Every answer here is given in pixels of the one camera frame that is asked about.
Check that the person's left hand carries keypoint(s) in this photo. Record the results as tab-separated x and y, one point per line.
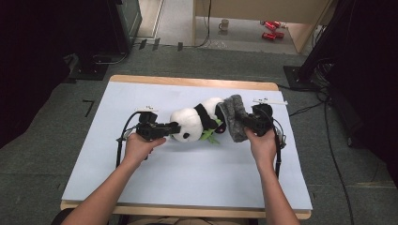
137	150

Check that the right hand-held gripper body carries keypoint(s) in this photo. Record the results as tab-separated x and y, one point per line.
262	120

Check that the person's right hand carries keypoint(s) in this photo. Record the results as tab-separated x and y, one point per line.
264	148

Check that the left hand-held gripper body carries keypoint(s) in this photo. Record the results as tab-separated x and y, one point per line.
150	129

